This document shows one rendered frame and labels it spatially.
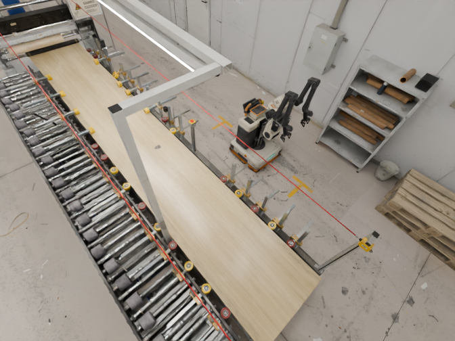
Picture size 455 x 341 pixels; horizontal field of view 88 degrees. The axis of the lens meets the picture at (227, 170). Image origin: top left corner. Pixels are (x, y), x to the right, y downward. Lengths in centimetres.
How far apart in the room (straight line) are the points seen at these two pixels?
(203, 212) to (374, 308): 242
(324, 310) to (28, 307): 340
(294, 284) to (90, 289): 235
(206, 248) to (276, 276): 69
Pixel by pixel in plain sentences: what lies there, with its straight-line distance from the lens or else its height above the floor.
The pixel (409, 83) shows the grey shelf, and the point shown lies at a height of 155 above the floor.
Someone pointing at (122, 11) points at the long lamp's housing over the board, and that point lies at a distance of 230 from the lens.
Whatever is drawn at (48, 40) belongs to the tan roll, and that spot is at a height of 107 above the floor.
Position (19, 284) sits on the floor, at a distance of 391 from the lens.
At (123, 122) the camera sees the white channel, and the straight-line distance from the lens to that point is 120.
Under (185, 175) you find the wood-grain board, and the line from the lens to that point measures 276.
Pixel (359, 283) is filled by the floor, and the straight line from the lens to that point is 375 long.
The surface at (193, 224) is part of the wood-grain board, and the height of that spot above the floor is 90.
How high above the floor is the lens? 318
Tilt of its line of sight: 55 degrees down
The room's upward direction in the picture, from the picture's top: 7 degrees clockwise
